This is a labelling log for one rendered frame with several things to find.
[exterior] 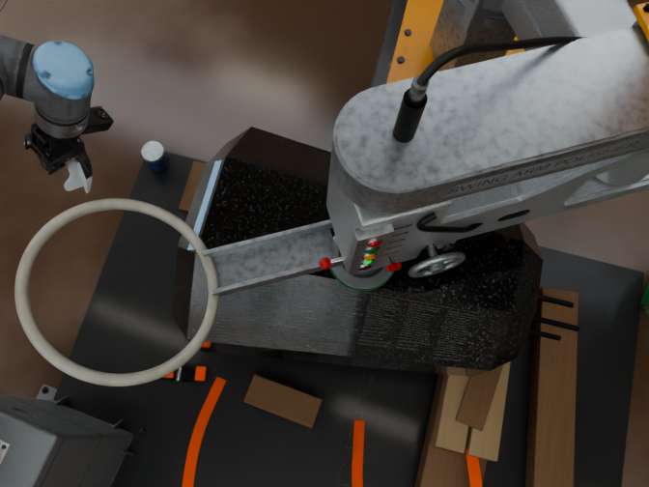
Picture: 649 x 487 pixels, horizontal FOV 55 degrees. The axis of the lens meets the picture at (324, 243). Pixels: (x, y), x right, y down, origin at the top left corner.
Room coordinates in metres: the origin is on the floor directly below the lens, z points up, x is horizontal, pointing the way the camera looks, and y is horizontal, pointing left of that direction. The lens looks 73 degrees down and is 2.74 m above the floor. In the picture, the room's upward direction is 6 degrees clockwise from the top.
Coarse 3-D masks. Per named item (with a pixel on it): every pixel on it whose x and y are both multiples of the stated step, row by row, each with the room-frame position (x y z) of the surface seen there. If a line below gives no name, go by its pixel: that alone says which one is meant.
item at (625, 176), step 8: (648, 160) 0.69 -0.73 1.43; (624, 168) 0.69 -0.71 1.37; (632, 168) 0.69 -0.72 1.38; (640, 168) 0.69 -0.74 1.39; (648, 168) 0.69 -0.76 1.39; (600, 176) 0.70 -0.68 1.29; (608, 176) 0.70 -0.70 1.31; (616, 176) 0.69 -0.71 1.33; (624, 176) 0.69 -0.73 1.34; (632, 176) 0.69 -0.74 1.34; (640, 176) 0.69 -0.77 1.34; (616, 184) 0.69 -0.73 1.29; (624, 184) 0.69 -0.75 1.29; (632, 184) 0.70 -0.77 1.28
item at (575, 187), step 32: (608, 160) 0.63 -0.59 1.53; (640, 160) 0.65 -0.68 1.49; (480, 192) 0.57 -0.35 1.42; (512, 192) 0.57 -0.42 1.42; (544, 192) 0.58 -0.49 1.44; (576, 192) 0.66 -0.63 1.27; (608, 192) 0.68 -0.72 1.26; (448, 224) 0.50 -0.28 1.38; (480, 224) 0.53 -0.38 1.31; (512, 224) 0.58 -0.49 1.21
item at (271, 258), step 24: (264, 240) 0.48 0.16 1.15; (288, 240) 0.50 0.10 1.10; (312, 240) 0.51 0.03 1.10; (216, 264) 0.41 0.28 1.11; (240, 264) 0.41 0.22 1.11; (264, 264) 0.42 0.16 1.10; (288, 264) 0.43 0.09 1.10; (312, 264) 0.43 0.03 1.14; (336, 264) 0.44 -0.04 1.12; (240, 288) 0.34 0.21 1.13
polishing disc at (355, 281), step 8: (336, 240) 0.58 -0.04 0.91; (336, 248) 0.55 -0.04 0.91; (336, 272) 0.47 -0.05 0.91; (344, 272) 0.47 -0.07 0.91; (360, 272) 0.48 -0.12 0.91; (368, 272) 0.48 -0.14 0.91; (376, 272) 0.48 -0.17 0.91; (384, 272) 0.49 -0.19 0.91; (344, 280) 0.45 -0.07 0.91; (352, 280) 0.45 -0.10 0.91; (360, 280) 0.45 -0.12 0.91; (368, 280) 0.46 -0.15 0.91; (376, 280) 0.46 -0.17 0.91; (384, 280) 0.46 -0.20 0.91; (360, 288) 0.43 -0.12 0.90; (368, 288) 0.44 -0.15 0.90
